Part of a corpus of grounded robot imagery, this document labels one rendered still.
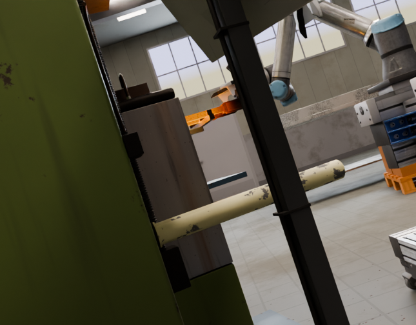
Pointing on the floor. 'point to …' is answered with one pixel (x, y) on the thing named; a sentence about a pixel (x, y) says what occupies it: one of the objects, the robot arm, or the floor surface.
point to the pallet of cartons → (404, 176)
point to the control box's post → (281, 164)
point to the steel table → (338, 104)
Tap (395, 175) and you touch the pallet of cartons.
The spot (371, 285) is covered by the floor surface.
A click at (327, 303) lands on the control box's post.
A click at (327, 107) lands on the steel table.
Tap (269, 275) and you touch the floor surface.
